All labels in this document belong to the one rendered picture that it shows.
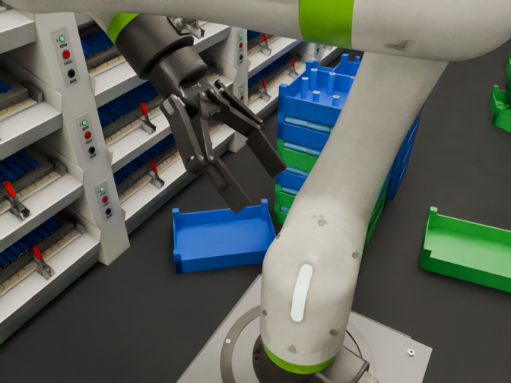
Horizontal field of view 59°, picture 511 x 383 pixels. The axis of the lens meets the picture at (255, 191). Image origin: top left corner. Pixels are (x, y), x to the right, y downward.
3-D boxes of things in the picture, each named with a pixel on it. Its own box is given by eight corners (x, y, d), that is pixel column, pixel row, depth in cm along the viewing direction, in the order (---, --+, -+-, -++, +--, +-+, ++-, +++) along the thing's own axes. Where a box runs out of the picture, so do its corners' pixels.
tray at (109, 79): (228, 36, 151) (239, -2, 141) (93, 110, 110) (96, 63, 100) (181, 6, 154) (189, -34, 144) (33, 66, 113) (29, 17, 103)
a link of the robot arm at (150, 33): (141, 49, 67) (99, 56, 59) (190, -6, 61) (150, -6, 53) (165, 82, 68) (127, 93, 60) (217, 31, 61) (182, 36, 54)
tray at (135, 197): (232, 138, 176) (242, 112, 166) (122, 229, 134) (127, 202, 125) (192, 110, 179) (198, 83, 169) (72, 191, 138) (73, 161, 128)
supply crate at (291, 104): (406, 106, 124) (413, 79, 119) (387, 140, 110) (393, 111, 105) (306, 84, 135) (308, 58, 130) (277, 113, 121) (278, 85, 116)
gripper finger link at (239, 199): (220, 156, 56) (217, 158, 55) (253, 201, 56) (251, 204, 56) (204, 169, 57) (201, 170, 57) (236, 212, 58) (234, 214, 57)
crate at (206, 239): (266, 216, 148) (267, 197, 143) (279, 261, 132) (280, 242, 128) (175, 227, 144) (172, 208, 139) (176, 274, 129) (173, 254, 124)
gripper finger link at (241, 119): (190, 109, 63) (190, 102, 63) (247, 143, 70) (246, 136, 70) (209, 92, 61) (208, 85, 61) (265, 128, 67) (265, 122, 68)
